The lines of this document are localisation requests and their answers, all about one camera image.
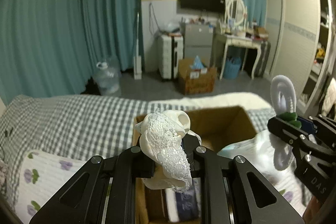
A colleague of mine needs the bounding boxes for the white fuzzy hair band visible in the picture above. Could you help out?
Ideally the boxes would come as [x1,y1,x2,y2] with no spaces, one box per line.
[269,75,297,171]

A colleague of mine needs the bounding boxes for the blue tissue packet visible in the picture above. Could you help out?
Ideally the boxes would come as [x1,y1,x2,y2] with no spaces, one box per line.
[165,178,201,223]

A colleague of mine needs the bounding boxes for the white lace cloth bundle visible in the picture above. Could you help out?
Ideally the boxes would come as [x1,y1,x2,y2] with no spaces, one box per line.
[134,110,202,192]

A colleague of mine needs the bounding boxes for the large tissue pack plastic bag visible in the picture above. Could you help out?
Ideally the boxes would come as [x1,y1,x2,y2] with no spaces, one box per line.
[218,129,312,214]

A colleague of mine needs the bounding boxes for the hanging clothes at right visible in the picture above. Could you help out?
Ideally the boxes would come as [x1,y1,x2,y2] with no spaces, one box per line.
[318,78,336,116]

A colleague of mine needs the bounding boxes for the floral white quilted mat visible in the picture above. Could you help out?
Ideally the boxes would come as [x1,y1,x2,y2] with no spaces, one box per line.
[10,129,313,224]

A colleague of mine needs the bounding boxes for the brown cardboard box on bed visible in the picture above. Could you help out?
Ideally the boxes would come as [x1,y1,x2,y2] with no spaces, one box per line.
[132,105,259,224]

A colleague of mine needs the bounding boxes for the grey checkered bed sheet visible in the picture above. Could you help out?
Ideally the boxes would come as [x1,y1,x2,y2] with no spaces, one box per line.
[1,92,274,207]

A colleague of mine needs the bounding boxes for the blue laundry basket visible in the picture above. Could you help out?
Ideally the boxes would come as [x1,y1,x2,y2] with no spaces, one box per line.
[223,57,242,79]

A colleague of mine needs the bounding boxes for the dark suitcase by wardrobe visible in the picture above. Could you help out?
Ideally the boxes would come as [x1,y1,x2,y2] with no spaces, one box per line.
[254,41,270,77]

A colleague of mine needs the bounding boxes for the cardboard box on floor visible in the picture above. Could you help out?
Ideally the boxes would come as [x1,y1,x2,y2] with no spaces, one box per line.
[178,58,217,95]

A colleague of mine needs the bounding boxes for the white dressing table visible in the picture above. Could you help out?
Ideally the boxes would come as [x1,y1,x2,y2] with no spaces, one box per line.
[215,29,264,81]

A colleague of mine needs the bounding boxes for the white louvered wardrobe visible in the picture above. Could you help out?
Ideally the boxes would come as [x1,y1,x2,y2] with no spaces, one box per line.
[264,0,333,114]

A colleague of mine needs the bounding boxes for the clear water jug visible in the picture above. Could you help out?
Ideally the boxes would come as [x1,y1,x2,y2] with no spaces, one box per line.
[93,57,121,97]

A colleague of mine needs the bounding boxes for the white stick vacuum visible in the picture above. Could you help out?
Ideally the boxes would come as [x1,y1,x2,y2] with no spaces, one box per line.
[133,12,142,80]

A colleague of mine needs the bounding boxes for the silver mini fridge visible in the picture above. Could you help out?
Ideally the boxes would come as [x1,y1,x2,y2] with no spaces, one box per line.
[183,24,214,66]

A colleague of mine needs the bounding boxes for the white oval vanity mirror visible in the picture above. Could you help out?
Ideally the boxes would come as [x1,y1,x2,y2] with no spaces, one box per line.
[225,0,247,29]

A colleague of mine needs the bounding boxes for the white suitcase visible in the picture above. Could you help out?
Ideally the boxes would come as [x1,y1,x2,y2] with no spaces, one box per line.
[157,34,183,80]

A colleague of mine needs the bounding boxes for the large teal curtain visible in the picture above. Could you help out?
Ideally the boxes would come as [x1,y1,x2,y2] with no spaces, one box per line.
[1,0,140,104]

